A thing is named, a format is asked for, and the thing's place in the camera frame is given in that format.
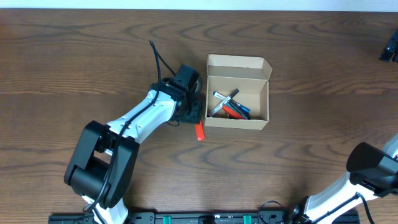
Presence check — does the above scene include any orange utility knife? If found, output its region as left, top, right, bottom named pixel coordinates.
left=195, top=121, right=205, bottom=141

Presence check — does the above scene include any blue whiteboard marker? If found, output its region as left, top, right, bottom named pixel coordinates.
left=213, top=91, right=250, bottom=113

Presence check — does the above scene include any red black stapler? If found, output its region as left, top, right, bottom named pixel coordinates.
left=223, top=103, right=251, bottom=120

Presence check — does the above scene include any black whiteboard marker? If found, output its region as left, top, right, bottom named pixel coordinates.
left=209, top=89, right=239, bottom=117

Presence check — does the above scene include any cardboard box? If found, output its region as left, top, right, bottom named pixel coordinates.
left=204, top=54, right=272, bottom=130

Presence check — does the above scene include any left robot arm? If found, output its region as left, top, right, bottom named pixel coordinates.
left=64, top=65, right=203, bottom=223

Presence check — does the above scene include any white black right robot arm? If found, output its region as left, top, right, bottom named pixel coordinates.
left=290, top=136, right=397, bottom=223

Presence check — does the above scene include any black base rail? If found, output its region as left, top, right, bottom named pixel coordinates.
left=48, top=208, right=361, bottom=224

